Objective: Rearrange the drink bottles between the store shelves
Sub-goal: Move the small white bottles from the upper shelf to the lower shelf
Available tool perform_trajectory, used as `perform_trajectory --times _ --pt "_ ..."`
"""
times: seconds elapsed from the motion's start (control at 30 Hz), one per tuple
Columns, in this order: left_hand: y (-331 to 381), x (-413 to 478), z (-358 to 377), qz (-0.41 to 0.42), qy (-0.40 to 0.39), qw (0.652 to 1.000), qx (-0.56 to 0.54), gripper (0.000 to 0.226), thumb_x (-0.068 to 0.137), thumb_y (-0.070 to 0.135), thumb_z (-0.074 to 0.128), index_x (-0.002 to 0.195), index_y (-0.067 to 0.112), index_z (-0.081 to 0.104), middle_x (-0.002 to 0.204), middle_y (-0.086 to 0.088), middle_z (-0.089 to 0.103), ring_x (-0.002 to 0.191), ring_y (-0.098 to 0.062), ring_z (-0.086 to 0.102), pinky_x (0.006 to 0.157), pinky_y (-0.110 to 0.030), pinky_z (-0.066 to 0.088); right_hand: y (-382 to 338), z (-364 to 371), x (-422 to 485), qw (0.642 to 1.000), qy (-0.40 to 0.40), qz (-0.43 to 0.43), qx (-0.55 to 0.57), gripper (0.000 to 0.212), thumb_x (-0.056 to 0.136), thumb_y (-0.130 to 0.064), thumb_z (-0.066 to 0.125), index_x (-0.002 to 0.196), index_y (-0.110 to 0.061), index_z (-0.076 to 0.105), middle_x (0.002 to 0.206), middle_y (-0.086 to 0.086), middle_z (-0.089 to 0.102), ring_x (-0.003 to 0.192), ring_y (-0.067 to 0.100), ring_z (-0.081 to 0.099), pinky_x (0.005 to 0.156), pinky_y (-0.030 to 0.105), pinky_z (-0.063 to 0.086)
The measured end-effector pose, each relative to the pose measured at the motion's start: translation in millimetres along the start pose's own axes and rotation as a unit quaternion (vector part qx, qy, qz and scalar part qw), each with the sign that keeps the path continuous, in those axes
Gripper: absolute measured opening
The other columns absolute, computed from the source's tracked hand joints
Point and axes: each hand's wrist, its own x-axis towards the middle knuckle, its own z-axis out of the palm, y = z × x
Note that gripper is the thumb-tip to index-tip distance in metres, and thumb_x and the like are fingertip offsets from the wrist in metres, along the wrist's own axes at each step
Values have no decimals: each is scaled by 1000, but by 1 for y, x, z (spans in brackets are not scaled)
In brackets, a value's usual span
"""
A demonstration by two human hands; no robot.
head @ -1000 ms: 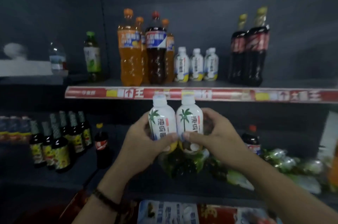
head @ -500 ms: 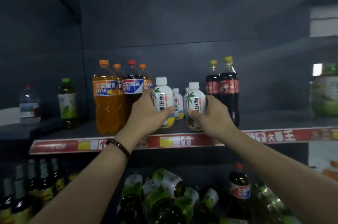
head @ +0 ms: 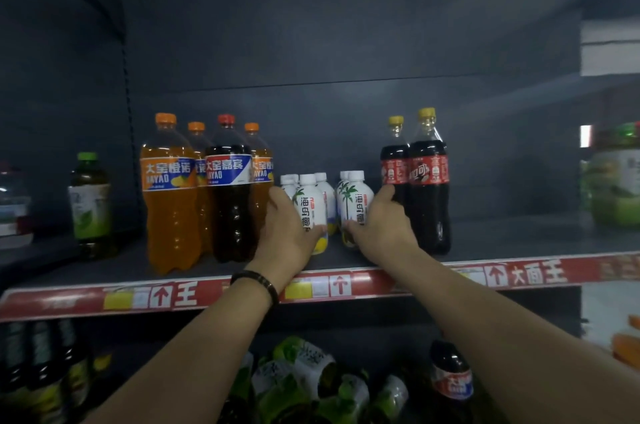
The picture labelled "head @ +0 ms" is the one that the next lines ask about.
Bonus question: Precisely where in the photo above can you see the person's left hand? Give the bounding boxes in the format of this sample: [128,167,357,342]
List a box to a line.
[243,186,329,292]

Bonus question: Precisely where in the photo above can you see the person's right hand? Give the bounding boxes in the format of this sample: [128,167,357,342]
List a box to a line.
[345,184,420,267]

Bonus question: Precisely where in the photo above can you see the large yellow-cap cola bottle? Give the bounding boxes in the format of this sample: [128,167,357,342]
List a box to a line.
[407,107,452,256]
[379,115,412,219]

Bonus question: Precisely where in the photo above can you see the large orange soda bottle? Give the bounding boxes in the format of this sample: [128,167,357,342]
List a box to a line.
[243,122,275,239]
[187,121,215,255]
[139,112,202,275]

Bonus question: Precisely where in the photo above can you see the large dark soda bottle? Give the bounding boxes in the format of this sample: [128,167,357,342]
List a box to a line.
[429,338,475,424]
[205,114,257,263]

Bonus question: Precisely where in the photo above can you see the cluster of white drink bottles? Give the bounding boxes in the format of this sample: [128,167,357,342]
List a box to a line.
[279,170,351,237]

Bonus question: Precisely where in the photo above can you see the dark grey metal shelf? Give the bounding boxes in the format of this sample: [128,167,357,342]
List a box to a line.
[0,0,640,424]

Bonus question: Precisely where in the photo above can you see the pile of green tea bottles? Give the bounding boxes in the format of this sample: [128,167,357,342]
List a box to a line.
[219,336,411,424]

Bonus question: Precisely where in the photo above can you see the green label tea bottle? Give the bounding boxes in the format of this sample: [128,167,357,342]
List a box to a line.
[67,152,117,259]

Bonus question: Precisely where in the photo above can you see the clear water bottle red cap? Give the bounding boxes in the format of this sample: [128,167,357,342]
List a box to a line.
[0,164,35,251]

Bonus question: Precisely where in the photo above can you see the person's right forearm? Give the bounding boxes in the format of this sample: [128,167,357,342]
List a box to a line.
[385,243,640,424]

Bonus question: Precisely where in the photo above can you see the person's left forearm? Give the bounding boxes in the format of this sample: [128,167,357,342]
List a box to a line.
[85,271,281,424]

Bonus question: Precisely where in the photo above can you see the red shelf price strip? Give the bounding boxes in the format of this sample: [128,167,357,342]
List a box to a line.
[0,251,640,323]

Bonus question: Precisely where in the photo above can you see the cluster of checked-neck sauce bottles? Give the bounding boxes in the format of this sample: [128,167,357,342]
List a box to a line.
[0,318,93,424]

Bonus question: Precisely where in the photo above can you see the dark beaded bracelet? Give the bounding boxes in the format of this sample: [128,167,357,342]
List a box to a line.
[229,269,281,307]

